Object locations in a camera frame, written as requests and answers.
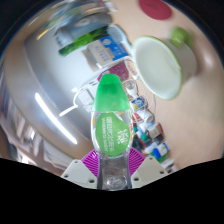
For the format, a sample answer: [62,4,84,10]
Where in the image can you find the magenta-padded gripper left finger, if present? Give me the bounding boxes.
[60,148,100,189]

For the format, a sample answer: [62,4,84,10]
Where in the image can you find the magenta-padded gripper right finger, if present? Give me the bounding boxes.
[128,147,169,189]

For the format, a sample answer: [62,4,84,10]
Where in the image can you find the clear green-capped water bottle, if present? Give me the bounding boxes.
[90,73,132,191]

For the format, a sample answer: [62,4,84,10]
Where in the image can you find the white bottle with blue cap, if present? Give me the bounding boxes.
[151,142,170,159]

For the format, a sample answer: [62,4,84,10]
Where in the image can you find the white under-shelf light bar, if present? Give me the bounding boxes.
[34,92,78,145]

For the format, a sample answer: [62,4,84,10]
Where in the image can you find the white power strip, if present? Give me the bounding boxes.
[74,88,96,111]

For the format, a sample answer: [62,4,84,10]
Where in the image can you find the magenta carton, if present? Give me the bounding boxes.
[106,61,131,83]

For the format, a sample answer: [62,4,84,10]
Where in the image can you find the white mug with green rim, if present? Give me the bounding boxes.
[131,27,198,101]

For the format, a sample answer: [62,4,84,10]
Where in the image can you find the blue and white box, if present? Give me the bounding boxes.
[87,33,129,66]

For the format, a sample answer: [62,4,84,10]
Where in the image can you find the dark green glass bottle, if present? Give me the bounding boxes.
[58,26,109,57]

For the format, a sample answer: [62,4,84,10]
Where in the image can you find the flat round red coaster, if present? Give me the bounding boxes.
[138,0,173,21]

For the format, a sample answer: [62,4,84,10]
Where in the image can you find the white cable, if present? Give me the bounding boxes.
[59,78,101,118]

